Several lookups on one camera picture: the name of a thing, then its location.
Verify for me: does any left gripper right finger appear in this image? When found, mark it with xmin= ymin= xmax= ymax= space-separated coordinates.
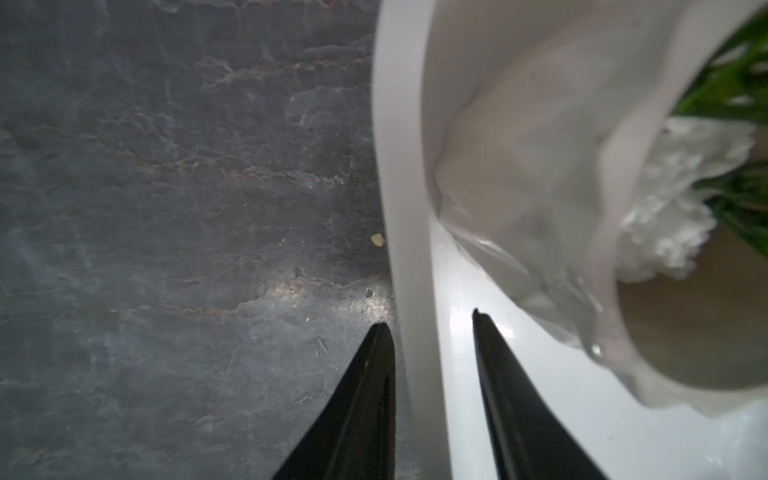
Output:
xmin=472 ymin=310 xmax=605 ymax=480

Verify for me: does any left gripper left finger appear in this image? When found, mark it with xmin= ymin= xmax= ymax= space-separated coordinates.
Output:
xmin=274 ymin=322 xmax=396 ymax=479

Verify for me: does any white plastic storage tray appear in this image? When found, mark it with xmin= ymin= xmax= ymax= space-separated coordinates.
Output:
xmin=372 ymin=1 xmax=767 ymax=479

